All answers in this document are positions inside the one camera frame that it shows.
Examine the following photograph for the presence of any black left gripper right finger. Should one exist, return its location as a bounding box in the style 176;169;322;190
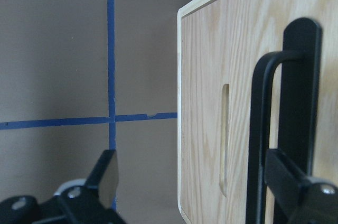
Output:
264;148;337;223

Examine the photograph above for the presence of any wooden drawer cabinet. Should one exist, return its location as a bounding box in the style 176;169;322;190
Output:
176;0;338;224

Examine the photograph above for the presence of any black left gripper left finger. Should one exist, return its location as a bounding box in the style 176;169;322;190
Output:
54;150;119;223

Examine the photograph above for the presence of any wooden drawer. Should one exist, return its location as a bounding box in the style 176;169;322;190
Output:
180;0;338;224

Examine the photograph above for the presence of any black drawer handle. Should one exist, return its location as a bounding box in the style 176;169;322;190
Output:
246;17;322;223

